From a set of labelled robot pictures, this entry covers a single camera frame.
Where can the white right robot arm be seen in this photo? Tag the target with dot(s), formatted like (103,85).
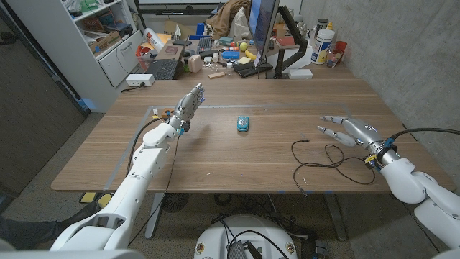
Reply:
(406,181)

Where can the flat white box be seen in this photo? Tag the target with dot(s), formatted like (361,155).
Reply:
(300,74)

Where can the white canister blue label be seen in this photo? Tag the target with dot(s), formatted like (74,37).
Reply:
(321,46)

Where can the beige rounded speaker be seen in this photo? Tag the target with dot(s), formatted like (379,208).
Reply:
(195,63)

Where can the computer monitor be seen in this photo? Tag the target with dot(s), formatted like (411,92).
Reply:
(264,25)

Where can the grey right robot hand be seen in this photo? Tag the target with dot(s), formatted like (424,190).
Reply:
(361,133)

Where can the small wooden block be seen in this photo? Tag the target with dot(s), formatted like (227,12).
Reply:
(216,75)

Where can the white power strip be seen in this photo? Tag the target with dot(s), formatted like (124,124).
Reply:
(140,80)

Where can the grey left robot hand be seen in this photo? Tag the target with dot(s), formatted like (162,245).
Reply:
(187,106)

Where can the black lidded bottle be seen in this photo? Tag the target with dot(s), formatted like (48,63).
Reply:
(322,24)

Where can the yellow banana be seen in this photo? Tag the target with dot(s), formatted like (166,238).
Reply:
(250,55)

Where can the white shelf cabinet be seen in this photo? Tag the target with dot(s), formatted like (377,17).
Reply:
(72,54)

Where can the blue plastic box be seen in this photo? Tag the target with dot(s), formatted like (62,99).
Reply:
(230,54)

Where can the small grey keyboard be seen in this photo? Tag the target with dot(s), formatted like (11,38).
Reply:
(204,45)

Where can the black keyboard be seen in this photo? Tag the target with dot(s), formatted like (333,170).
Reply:
(163,69)

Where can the small orange object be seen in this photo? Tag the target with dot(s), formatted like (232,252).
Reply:
(166,113)

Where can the yellow ball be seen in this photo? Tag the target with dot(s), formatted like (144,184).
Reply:
(243,46)

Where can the blue phone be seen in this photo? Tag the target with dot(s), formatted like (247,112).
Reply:
(243,124)

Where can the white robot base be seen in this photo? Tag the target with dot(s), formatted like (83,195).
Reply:
(215,237)

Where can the white bag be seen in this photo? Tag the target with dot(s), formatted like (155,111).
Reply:
(239,25)

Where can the black round floor fan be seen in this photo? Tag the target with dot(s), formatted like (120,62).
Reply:
(175,202)

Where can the brown wallet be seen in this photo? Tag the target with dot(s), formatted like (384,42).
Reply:
(171,49)

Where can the red book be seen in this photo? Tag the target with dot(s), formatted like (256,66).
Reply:
(285,41)

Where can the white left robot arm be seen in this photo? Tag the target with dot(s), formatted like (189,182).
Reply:
(133,194)

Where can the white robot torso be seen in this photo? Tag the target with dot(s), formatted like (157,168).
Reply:
(72,255)

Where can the grey table leg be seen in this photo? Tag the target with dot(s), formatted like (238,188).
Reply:
(335,216)
(154,219)

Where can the cardboard box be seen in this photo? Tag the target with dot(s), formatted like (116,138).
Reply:
(104,42)

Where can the black flat notebook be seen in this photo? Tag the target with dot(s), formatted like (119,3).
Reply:
(248,69)

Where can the brown jacket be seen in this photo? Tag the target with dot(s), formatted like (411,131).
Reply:
(224,16)

